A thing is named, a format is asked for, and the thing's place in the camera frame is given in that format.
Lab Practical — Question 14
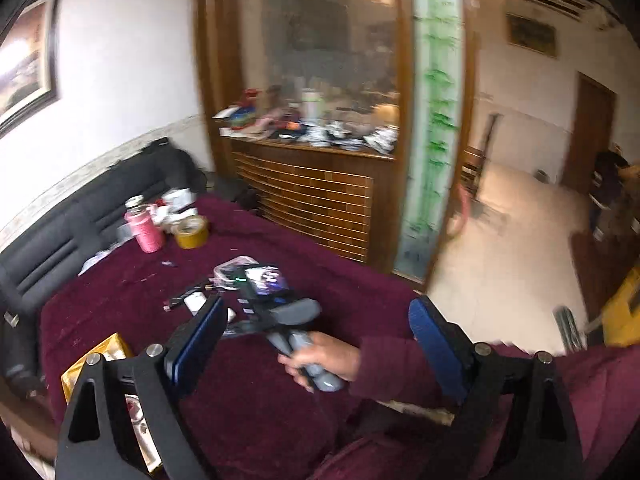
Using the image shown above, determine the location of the white power adapter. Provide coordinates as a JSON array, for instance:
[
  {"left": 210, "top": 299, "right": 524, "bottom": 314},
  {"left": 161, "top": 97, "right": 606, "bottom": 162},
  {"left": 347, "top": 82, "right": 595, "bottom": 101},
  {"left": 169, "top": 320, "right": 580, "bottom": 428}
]
[{"left": 183, "top": 292, "right": 207, "bottom": 316}]

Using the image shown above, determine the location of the maroon sleeved right forearm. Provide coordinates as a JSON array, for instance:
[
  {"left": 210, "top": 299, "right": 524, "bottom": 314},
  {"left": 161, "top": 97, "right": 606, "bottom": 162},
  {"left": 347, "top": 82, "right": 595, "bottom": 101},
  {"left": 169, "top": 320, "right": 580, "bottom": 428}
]
[{"left": 349, "top": 337, "right": 458, "bottom": 412}]

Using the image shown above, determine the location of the person's right hand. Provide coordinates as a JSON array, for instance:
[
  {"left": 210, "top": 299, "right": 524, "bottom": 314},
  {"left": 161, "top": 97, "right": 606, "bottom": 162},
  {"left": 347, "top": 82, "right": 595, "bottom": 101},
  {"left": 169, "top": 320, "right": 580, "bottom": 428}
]
[{"left": 278, "top": 332, "right": 361, "bottom": 392}]

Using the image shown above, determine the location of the transparent anime pouch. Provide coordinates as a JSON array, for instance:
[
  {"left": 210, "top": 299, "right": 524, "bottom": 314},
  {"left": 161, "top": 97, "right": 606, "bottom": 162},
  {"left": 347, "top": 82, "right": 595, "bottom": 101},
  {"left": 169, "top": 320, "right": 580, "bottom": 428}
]
[{"left": 210, "top": 256, "right": 257, "bottom": 290}]

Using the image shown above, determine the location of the yellow taped white tray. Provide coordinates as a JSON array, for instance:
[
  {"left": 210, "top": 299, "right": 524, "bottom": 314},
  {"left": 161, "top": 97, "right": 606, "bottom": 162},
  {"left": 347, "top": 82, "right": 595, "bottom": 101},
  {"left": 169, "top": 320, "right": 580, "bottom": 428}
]
[{"left": 60, "top": 331, "right": 166, "bottom": 476}]

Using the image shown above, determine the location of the black red-capped marker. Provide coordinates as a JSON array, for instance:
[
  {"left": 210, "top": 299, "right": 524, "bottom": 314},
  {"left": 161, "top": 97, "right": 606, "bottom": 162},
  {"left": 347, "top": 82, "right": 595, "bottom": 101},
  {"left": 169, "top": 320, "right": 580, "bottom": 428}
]
[{"left": 163, "top": 278, "right": 214, "bottom": 312}]

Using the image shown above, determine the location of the yellow tape roll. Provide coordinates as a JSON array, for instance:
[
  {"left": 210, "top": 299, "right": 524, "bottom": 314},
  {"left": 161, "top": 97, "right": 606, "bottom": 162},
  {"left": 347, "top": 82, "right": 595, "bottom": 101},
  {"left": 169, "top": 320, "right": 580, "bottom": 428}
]
[{"left": 171, "top": 214, "right": 209, "bottom": 249}]

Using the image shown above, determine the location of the pink knitted sleeve bottle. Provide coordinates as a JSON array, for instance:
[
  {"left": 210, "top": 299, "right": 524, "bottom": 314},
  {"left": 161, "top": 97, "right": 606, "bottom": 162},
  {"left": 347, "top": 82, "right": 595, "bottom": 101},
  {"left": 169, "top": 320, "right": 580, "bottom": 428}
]
[{"left": 125, "top": 195, "right": 165, "bottom": 254}]

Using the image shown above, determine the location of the black leather sofa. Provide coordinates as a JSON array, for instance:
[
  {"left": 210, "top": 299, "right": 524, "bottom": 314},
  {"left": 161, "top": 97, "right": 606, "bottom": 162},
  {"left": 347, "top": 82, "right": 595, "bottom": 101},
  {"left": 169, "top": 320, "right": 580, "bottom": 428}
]
[{"left": 1, "top": 138, "right": 206, "bottom": 398}]

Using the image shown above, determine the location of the wooden cabinet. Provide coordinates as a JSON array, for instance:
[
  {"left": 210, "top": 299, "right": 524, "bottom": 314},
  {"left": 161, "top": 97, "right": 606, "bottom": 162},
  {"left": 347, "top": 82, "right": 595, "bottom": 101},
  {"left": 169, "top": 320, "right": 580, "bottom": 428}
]
[{"left": 194, "top": 0, "right": 474, "bottom": 287}]

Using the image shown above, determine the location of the framed landscape painting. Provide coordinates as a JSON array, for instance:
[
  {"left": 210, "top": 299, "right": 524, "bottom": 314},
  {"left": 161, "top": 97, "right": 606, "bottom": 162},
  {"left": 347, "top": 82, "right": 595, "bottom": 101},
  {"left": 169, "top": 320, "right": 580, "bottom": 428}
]
[{"left": 0, "top": 0, "right": 61, "bottom": 136}]

